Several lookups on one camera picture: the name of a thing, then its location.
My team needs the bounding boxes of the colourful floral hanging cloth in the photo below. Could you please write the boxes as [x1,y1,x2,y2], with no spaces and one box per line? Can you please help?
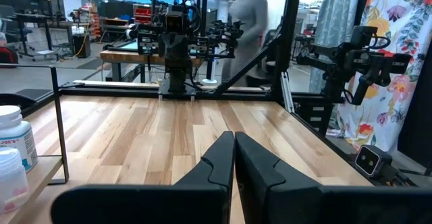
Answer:
[332,0,432,154]

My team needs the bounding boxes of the black wall panel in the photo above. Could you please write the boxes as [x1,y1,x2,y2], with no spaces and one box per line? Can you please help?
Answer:
[397,47,432,176]

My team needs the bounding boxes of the black table-level camera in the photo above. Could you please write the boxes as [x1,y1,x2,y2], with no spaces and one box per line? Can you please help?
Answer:
[354,144,394,178]

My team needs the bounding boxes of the blue-grey hanging cloth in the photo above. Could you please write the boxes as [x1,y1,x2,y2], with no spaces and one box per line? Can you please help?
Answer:
[309,0,364,94]

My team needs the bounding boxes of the wooden shelf with black frame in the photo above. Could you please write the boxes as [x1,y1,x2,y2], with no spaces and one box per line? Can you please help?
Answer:
[0,63,70,224]

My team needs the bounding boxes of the black waste bin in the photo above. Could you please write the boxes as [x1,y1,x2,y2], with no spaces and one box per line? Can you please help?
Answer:
[72,33,92,59]

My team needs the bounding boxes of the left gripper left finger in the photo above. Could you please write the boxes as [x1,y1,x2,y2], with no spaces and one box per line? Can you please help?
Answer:
[50,131,236,224]

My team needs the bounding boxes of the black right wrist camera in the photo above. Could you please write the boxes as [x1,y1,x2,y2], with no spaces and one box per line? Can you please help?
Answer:
[164,10,186,33]

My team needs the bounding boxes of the black office desk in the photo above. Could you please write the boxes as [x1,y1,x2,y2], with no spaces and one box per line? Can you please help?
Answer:
[13,11,74,61]

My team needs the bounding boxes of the black metal rig frame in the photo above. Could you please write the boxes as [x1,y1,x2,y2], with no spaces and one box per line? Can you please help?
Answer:
[0,0,419,188]

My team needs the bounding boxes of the white bottle with barcode label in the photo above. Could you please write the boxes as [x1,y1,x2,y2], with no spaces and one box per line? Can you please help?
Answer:
[0,105,38,173]

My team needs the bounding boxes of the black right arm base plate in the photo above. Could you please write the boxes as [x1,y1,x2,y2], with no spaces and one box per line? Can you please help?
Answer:
[157,78,197,102]

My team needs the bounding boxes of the black frame table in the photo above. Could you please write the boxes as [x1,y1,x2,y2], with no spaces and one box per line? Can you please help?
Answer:
[100,49,217,83]

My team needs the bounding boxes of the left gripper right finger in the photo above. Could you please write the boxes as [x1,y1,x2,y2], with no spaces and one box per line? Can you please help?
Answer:
[235,132,432,224]

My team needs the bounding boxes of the small clear plastic bottle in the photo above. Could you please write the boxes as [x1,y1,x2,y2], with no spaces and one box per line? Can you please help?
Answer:
[0,147,30,215]

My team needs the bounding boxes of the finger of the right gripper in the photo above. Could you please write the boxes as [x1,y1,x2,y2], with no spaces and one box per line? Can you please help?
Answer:
[158,32,176,61]
[174,32,190,61]

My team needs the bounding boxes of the red storage bins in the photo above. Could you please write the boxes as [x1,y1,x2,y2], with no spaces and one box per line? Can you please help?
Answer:
[134,3,153,24]

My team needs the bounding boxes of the person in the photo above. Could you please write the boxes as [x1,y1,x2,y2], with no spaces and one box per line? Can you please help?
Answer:
[221,0,270,87]

